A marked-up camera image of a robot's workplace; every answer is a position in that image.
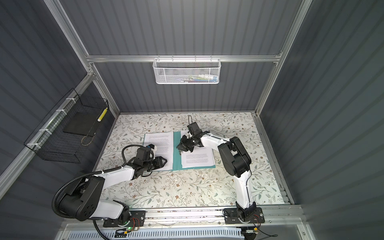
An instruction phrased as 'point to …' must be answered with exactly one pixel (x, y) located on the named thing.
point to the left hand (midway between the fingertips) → (165, 161)
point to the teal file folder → (177, 162)
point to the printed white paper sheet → (164, 142)
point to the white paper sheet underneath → (199, 156)
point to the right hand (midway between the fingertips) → (177, 148)
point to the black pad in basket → (82, 123)
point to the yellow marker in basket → (101, 116)
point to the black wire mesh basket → (65, 135)
